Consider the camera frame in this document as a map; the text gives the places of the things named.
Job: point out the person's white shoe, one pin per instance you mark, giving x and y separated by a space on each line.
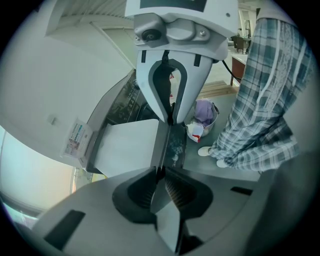
222 163
204 151

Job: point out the white washing machine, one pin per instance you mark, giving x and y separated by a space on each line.
122 100

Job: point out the paper label sticker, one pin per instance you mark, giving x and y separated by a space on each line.
77 140

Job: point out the wooden step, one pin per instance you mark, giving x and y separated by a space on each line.
217 88

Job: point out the white detergent drawer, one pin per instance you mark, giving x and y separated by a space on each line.
127 147

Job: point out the brown wooden table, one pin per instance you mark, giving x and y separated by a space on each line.
238 67

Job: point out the person's grey top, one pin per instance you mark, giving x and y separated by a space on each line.
272 10

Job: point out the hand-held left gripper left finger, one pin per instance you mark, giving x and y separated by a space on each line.
100 200

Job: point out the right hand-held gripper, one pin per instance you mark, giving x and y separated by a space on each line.
215 22

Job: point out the purple cloth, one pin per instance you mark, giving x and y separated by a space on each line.
203 111

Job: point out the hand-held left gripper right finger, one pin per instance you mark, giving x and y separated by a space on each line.
225 200

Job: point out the person's plaid trousers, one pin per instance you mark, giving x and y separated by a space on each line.
265 100

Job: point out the red and white packet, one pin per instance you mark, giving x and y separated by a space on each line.
196 132

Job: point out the round metal basket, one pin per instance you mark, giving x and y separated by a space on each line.
211 126

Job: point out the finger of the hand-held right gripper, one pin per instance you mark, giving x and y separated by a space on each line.
145 82

